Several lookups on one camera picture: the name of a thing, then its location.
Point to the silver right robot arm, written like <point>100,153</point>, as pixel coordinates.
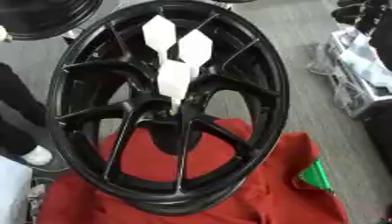
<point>357,73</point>

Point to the black spoked wheel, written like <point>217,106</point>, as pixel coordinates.
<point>258,73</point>

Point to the black round wheel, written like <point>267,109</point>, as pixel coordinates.
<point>35,17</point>

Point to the green flat object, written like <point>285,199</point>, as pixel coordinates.
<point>316,176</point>

